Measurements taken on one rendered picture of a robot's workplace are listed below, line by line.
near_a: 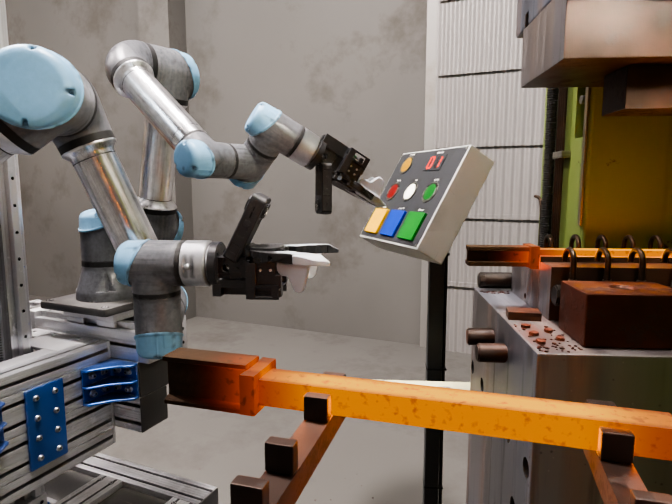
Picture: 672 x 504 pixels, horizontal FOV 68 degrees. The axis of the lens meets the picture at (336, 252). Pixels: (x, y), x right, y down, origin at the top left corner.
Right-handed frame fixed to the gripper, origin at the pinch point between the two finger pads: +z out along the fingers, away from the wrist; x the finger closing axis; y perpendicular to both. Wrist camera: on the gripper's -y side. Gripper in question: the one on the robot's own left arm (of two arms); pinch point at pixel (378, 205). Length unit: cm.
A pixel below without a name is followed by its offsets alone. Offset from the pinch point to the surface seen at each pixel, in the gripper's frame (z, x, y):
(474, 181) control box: 15.8, -6.9, 15.7
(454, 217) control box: 15.4, -6.9, 5.8
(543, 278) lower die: 7, -51, -6
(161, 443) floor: 9, 110, -117
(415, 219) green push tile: 9.6, -1.1, 1.7
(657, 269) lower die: 16, -59, 1
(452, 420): -20, -77, -26
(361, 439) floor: 81, 83, -76
